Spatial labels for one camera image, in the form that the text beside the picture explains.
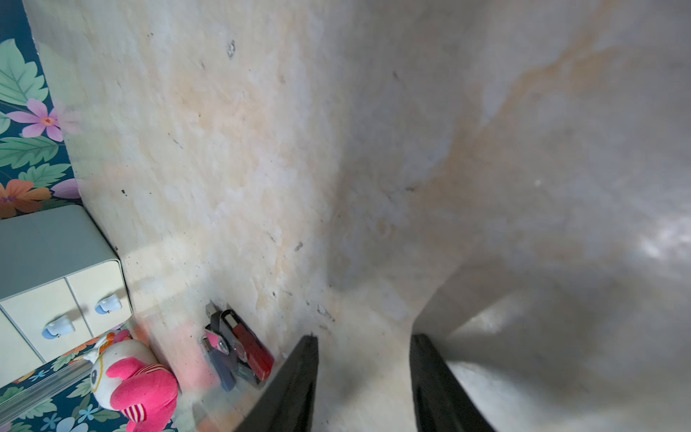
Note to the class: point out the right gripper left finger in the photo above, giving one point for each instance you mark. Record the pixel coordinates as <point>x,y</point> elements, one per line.
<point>288,402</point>

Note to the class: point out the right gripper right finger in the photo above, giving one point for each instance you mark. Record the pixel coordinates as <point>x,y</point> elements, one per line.
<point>440,402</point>

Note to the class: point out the dark red usb flash drive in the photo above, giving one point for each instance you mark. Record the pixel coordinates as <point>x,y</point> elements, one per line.
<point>253,352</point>

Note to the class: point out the white pink plush toy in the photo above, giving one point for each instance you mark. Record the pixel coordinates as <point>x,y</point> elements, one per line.
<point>126,377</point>

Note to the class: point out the white blue mini drawer cabinet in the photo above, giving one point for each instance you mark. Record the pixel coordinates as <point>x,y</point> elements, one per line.
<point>62,284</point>

